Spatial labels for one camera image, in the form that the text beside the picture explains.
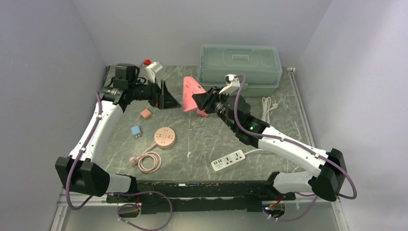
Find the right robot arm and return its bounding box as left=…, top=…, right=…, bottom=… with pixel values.
left=191, top=88, right=349, bottom=202

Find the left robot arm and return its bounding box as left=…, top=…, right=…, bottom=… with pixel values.
left=55, top=62, right=181, bottom=202

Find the pink plug adapter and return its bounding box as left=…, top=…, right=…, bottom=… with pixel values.
left=196, top=110, right=209, bottom=117

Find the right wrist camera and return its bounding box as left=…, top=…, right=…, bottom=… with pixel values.
left=219, top=74, right=241, bottom=95

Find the orange charger cube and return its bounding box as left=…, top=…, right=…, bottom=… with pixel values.
left=140, top=109, right=152, bottom=120

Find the white power strip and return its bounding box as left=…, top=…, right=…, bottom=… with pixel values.
left=211, top=150, right=246, bottom=171

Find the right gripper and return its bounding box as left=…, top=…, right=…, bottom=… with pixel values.
left=192, top=86, right=237, bottom=131

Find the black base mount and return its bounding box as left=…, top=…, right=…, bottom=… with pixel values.
left=106, top=180, right=295, bottom=215

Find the aluminium rail frame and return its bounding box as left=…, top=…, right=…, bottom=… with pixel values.
left=49, top=67, right=351, bottom=231

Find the round pink socket hub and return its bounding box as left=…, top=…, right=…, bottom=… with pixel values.
left=154, top=127, right=176, bottom=148

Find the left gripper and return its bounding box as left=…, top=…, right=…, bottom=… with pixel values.
left=129, top=77, right=181, bottom=109

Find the white power strip cable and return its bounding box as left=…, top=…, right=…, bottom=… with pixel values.
left=243, top=96, right=280, bottom=157

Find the pink triangular socket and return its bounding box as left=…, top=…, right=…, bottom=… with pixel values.
left=182, top=77, right=206, bottom=112

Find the green plastic storage box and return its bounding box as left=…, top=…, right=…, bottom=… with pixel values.
left=196, top=44, right=282, bottom=97

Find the blue charger cube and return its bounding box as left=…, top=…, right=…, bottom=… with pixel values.
left=130, top=126, right=142, bottom=139

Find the pink cable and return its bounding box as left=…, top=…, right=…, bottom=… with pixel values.
left=129, top=143, right=163, bottom=174

